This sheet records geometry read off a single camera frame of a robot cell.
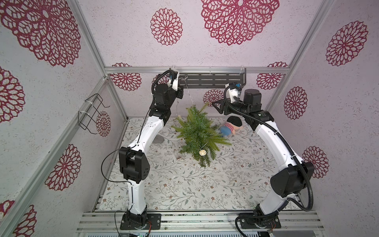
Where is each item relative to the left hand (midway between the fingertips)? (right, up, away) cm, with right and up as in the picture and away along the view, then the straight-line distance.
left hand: (180, 79), depth 78 cm
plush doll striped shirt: (+32, -27, +28) cm, 51 cm away
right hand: (+18, -12, -4) cm, 22 cm away
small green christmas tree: (+10, -29, -4) cm, 31 cm away
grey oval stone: (-17, -33, +27) cm, 46 cm away
